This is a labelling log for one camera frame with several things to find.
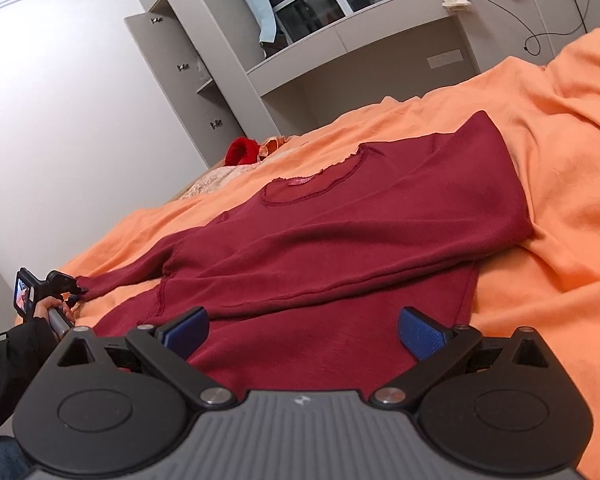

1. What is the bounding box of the white wall socket plate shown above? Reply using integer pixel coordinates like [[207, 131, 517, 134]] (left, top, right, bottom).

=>
[[427, 49, 464, 70]]

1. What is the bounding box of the grey window desk unit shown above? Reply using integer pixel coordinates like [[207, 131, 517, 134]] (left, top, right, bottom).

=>
[[248, 0, 479, 136]]

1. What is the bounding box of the floral pink cloth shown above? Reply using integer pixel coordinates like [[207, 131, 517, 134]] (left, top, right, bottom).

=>
[[175, 162, 260, 200]]

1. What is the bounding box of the open grey wardrobe door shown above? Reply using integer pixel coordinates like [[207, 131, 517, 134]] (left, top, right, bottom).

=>
[[124, 13, 244, 166]]

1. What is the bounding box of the person's left hand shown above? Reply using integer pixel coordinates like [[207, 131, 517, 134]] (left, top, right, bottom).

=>
[[33, 297, 74, 323]]

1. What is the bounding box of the bright red cloth item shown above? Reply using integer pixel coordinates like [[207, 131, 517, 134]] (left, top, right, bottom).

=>
[[224, 136, 260, 166]]

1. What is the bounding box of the dark red long-sleeve sweater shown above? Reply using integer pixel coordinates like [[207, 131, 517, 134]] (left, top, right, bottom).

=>
[[79, 112, 533, 394]]

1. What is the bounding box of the orange bed duvet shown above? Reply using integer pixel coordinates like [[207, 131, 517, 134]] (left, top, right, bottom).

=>
[[14, 12, 600, 480]]

